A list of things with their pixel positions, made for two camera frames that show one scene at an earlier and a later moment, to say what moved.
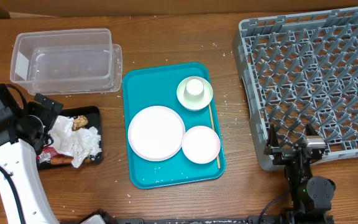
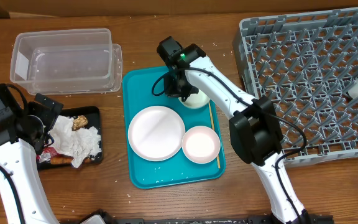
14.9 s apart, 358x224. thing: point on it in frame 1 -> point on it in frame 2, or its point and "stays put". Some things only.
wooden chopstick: x=213 y=126 stays put
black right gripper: x=283 y=153 -> x=171 y=91
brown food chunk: x=79 y=122 stays put
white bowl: x=195 y=105 stays put
